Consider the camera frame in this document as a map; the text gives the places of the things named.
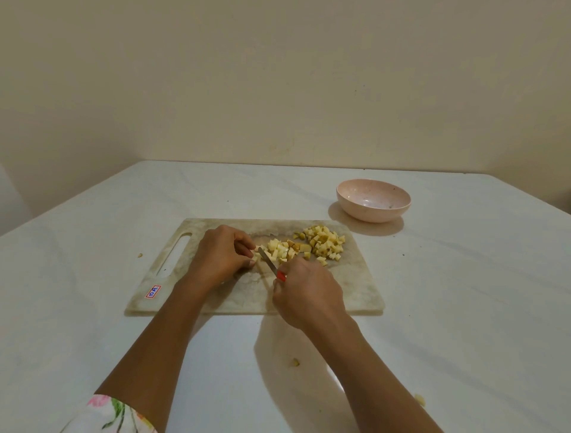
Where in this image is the pile of diced apple pieces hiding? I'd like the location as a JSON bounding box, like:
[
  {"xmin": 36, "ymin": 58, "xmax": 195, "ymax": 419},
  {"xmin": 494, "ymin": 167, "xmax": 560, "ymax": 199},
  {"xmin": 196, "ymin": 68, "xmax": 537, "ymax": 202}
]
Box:
[
  {"xmin": 263, "ymin": 239, "xmax": 300, "ymax": 264},
  {"xmin": 292, "ymin": 225, "xmax": 347, "ymax": 267}
]

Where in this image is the person's right forearm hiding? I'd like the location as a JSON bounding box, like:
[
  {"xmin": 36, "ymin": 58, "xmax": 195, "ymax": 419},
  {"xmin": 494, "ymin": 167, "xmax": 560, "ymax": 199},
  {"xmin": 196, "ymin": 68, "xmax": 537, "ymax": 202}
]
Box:
[{"xmin": 302, "ymin": 311, "xmax": 445, "ymax": 433}]

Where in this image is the marbled plastic cutting board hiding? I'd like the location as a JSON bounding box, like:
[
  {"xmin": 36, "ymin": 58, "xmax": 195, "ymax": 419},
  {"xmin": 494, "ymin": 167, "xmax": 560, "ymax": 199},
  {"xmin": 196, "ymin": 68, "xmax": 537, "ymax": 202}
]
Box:
[{"xmin": 124, "ymin": 218, "xmax": 385, "ymax": 316}]

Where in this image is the floral fabric sleeve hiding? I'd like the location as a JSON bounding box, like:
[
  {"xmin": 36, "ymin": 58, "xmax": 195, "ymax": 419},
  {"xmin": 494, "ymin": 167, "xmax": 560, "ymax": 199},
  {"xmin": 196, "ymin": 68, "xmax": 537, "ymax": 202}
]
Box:
[{"xmin": 60, "ymin": 394, "xmax": 159, "ymax": 433}]

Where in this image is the red-handled small knife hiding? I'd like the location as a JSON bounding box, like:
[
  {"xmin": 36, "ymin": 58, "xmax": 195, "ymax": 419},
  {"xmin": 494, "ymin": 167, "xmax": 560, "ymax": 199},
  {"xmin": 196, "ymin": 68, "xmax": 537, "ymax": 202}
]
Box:
[{"xmin": 257, "ymin": 246, "xmax": 287, "ymax": 283}]

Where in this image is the person's left hand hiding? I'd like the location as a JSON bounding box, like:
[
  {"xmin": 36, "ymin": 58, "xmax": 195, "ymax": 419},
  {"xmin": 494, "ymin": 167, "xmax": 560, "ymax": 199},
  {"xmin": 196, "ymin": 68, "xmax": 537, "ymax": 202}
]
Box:
[{"xmin": 185, "ymin": 224, "xmax": 258, "ymax": 291}]

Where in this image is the person's right hand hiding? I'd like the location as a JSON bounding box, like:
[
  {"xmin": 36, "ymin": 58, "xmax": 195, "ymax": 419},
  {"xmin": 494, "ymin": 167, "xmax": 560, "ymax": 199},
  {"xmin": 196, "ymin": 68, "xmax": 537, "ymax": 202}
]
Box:
[{"xmin": 272, "ymin": 256, "xmax": 349, "ymax": 332}]

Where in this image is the pink speckled bowl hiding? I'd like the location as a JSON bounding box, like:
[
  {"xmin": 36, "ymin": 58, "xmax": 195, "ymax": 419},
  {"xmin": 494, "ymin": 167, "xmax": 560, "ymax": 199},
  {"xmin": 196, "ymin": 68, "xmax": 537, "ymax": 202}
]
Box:
[{"xmin": 336, "ymin": 179, "xmax": 412, "ymax": 223}]

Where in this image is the person's left forearm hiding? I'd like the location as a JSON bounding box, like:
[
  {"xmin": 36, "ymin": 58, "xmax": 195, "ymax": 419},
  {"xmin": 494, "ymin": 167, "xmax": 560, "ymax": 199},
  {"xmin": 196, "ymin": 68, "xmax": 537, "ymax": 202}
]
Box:
[{"xmin": 95, "ymin": 274, "xmax": 216, "ymax": 433}]

